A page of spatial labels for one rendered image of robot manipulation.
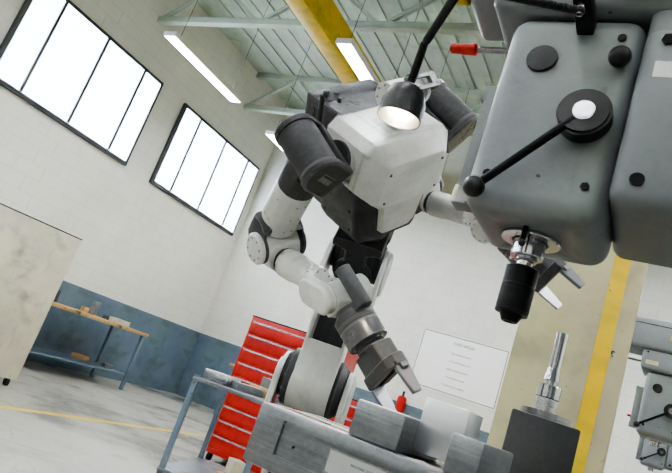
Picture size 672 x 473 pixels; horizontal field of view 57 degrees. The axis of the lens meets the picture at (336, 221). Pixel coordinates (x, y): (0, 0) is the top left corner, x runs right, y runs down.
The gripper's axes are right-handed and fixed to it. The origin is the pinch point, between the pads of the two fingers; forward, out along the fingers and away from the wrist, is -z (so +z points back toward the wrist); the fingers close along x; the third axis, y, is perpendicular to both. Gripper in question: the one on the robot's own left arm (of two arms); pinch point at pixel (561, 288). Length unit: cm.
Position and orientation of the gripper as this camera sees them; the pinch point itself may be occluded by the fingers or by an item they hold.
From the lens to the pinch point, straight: 164.3
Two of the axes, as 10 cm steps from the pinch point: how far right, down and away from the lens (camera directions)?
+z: -6.3, -7.1, 3.3
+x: 2.3, -5.7, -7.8
